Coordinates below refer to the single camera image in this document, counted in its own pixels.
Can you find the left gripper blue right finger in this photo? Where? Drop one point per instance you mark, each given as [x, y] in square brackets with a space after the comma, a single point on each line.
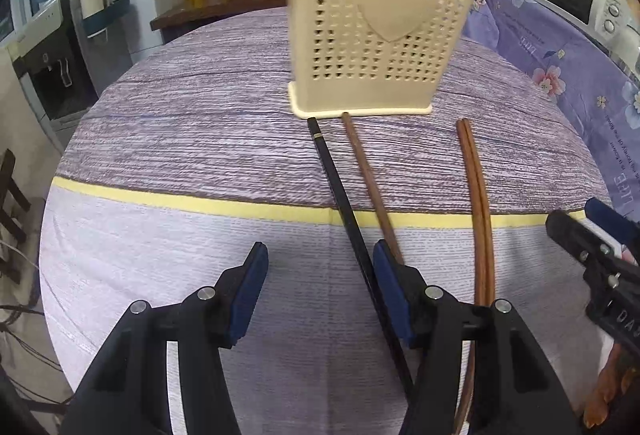
[394, 282]

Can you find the cream plastic utensil holder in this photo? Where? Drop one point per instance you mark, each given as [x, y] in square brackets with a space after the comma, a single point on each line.
[370, 57]

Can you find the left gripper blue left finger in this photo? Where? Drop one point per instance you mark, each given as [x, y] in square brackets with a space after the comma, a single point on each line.
[247, 281]

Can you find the white microwave oven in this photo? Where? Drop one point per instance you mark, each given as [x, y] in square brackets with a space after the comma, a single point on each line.
[600, 19]

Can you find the purple floral cloth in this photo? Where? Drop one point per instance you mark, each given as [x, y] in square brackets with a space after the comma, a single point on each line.
[599, 100]

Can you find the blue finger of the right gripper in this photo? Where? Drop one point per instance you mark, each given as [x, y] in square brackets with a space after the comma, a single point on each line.
[620, 228]

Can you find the right hand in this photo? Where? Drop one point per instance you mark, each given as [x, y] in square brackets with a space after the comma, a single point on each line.
[614, 379]

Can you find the black chopstick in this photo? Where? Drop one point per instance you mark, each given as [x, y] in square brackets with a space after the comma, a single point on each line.
[361, 253]

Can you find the dark wooden counter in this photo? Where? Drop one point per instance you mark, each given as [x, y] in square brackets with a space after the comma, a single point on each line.
[193, 14]

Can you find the water dispenser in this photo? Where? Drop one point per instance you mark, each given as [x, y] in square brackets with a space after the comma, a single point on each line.
[65, 61]

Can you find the purple striped tablecloth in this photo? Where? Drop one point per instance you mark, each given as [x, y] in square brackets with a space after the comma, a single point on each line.
[194, 155]

